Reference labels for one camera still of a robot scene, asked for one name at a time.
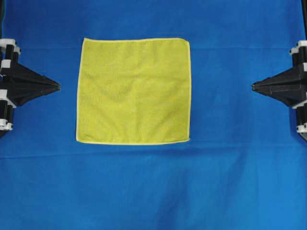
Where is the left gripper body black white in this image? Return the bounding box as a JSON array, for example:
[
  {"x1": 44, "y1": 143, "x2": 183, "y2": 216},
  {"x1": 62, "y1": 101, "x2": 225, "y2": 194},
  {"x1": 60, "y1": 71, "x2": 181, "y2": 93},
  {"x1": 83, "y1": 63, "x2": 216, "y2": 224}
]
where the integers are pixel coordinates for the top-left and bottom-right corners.
[{"x1": 0, "y1": 38, "x2": 21, "y2": 131}]

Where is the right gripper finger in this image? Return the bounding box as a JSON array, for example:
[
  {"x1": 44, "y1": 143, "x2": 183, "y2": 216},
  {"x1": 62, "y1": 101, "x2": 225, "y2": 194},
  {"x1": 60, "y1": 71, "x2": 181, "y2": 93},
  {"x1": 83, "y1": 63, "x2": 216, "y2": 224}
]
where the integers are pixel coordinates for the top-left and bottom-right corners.
[
  {"x1": 252, "y1": 64, "x2": 303, "y2": 88},
  {"x1": 252, "y1": 87, "x2": 304, "y2": 107}
]

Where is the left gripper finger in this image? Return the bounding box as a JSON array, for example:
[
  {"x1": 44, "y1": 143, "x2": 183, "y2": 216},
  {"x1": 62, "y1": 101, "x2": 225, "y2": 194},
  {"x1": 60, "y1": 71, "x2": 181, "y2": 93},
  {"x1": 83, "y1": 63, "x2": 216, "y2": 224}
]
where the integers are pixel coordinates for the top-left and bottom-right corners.
[
  {"x1": 8, "y1": 61, "x2": 60, "y2": 86},
  {"x1": 8, "y1": 86, "x2": 60, "y2": 107}
]

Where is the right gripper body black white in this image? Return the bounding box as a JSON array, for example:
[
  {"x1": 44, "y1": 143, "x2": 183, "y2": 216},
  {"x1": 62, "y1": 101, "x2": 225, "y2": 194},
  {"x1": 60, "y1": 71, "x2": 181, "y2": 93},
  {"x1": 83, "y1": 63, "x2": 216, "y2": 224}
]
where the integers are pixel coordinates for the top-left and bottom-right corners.
[{"x1": 290, "y1": 40, "x2": 307, "y2": 133}]

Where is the yellow-green microfiber towel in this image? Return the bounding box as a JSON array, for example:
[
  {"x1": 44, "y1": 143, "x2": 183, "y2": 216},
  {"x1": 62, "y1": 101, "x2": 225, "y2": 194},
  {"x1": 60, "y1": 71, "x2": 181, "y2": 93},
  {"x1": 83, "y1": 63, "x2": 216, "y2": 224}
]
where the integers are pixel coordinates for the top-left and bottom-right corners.
[{"x1": 76, "y1": 38, "x2": 192, "y2": 146}]

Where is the blue table cloth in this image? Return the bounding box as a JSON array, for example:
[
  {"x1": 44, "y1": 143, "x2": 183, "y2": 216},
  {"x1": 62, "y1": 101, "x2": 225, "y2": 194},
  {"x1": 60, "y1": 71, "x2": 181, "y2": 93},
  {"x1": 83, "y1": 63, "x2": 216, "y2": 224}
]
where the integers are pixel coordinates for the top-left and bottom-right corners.
[{"x1": 0, "y1": 0, "x2": 307, "y2": 230}]

